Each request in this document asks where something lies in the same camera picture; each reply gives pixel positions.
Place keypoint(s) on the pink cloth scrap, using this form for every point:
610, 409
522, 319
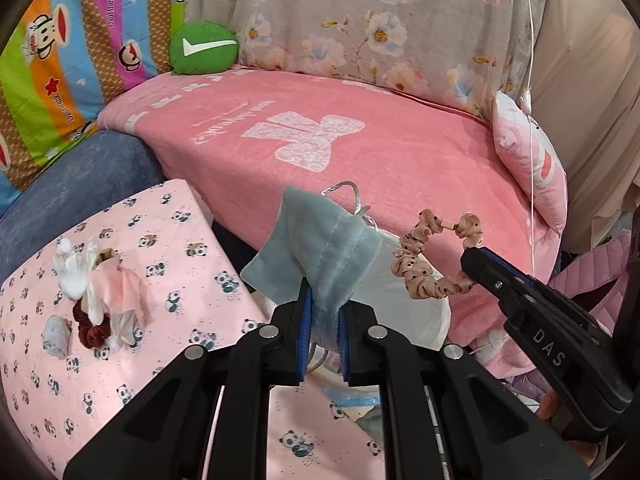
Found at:
120, 285

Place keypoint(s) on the grey sock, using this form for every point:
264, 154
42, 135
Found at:
56, 336

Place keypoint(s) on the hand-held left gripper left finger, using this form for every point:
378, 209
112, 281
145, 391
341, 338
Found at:
302, 332

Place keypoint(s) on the grey plush pouch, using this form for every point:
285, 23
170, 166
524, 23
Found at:
320, 255

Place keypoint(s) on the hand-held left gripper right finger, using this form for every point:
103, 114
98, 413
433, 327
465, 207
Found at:
345, 345

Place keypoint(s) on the green round cushion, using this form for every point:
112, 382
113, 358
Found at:
202, 47

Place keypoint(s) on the striped monkey print quilt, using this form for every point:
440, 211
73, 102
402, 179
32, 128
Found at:
75, 60

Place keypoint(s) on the dark red scrunchie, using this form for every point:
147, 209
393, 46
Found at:
92, 332

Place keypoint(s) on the small pink pillow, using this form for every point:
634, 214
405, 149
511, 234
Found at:
530, 160

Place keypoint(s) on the beige curtain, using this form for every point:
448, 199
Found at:
590, 85

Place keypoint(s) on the pink quilted cloth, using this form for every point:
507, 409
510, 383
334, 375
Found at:
595, 270

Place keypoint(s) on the person's right hand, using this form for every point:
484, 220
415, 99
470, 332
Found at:
552, 405

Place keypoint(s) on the light blue plastic bag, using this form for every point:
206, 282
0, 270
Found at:
350, 407

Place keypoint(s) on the white waste bin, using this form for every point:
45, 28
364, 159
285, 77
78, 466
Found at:
400, 310

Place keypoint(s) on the pink blanket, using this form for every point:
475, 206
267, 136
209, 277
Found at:
400, 160

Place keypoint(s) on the pink panda print cloth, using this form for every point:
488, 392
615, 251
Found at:
175, 240

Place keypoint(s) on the floral grey pillow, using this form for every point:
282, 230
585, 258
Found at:
350, 20

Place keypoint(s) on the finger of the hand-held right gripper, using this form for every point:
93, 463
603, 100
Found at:
492, 287
510, 270

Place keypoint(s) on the beige spotted scrunchie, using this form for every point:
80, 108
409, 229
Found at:
415, 260

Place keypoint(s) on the white knotted cloth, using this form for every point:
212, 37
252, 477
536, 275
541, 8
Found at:
72, 270

